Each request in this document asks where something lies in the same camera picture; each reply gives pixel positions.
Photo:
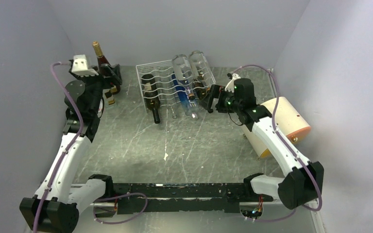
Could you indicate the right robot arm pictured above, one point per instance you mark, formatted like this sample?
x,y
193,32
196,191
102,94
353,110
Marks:
x,y
303,179

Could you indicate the blue vodka bottle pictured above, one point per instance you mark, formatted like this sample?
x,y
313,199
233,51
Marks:
x,y
190,107

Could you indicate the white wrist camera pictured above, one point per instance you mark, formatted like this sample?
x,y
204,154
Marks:
x,y
80,66
232,78

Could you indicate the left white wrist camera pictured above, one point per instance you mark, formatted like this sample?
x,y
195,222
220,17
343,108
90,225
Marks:
x,y
80,66

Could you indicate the dark green wine bottle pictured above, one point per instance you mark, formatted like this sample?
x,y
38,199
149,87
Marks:
x,y
151,96

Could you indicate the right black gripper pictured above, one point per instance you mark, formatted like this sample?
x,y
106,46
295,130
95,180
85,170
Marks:
x,y
214,93

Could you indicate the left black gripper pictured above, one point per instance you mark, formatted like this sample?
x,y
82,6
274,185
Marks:
x,y
114,78

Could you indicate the white wire wine rack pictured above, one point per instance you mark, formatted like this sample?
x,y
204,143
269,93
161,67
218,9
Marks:
x,y
162,71

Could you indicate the dark red wine bottle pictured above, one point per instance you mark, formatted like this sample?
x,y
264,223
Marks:
x,y
101,59

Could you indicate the clear bottle orange label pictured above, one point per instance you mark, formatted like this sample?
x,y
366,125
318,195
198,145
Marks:
x,y
111,98

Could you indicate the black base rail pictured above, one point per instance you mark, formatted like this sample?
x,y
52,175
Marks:
x,y
187,197

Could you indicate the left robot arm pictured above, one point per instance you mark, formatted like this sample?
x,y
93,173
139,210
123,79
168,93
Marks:
x,y
54,207

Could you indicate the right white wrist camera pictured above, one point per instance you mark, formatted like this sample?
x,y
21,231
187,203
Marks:
x,y
232,78

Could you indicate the cream cylindrical container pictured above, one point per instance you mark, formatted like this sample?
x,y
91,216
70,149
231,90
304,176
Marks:
x,y
289,121

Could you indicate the dark bottle silver cap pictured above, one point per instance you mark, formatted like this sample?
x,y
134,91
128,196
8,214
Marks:
x,y
201,88

